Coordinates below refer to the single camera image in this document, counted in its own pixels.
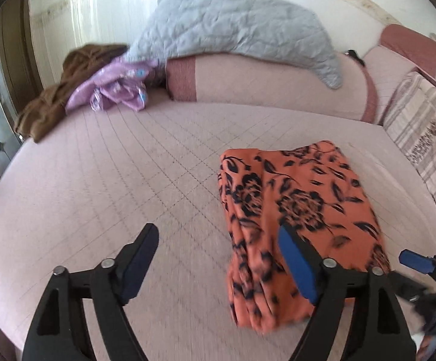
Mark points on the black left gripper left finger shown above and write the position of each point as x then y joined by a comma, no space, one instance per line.
59,330

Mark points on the pink quilted bed cover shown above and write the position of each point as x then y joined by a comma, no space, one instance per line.
91,185

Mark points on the striped floral cushion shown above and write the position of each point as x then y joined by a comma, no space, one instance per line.
410,121

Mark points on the orange black floral garment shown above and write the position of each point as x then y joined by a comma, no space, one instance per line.
313,190

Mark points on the brown garment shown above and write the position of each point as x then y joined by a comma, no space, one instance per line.
45,112

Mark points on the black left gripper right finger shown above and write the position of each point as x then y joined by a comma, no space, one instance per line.
378,329

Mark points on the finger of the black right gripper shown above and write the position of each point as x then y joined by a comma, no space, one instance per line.
406,288
419,263

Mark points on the small black object on sofa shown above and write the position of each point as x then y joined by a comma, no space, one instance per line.
353,54

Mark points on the grey quilted blanket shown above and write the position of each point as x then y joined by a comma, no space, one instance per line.
270,30

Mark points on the purple floral cloth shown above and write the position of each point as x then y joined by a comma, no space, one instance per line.
119,82

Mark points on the pink quilted sofa backrest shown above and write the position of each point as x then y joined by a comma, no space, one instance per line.
366,92

